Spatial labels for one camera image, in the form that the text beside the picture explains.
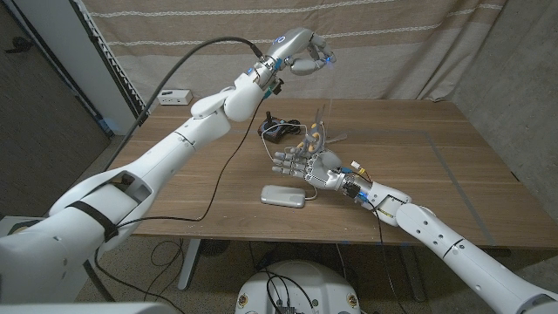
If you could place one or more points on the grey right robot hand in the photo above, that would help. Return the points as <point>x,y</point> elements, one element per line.
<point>322,168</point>

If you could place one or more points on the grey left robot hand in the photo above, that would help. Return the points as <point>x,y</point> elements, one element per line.
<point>292,43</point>

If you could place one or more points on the clear plastic bag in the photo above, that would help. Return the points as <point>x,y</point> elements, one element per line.
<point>338,138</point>

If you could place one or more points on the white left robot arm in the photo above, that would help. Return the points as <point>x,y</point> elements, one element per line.
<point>152,161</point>

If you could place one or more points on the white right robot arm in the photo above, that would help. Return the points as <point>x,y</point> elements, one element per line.
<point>436,235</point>

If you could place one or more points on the silver power bank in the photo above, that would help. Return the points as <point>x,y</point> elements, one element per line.
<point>283,196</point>

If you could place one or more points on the beige striped curtain backdrop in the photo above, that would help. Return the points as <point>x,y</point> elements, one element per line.
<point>392,52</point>

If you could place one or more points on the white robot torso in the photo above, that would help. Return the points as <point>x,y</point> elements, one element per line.
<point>301,283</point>

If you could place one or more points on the white power strip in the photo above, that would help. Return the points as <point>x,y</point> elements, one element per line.
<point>174,97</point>

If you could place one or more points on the black round floor object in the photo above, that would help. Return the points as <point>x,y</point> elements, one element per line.
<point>213,247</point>

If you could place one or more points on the white table leg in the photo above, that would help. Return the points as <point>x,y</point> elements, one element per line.
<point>412,275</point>
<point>188,264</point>

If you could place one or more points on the black zigzag frame strip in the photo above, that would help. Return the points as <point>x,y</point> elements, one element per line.
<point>111,65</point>

